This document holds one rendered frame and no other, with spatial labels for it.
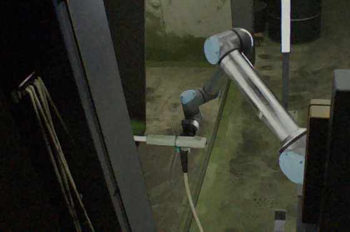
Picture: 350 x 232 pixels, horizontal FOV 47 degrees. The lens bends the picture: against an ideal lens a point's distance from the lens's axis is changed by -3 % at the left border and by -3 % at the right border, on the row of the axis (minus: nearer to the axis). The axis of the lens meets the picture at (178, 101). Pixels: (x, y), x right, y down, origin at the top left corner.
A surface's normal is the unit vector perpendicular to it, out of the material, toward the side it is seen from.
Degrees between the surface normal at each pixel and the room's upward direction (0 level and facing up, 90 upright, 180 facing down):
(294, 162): 92
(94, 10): 90
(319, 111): 0
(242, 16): 90
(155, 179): 0
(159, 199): 0
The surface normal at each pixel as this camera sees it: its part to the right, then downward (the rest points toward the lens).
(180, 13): -0.25, 0.55
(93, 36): 0.96, 0.04
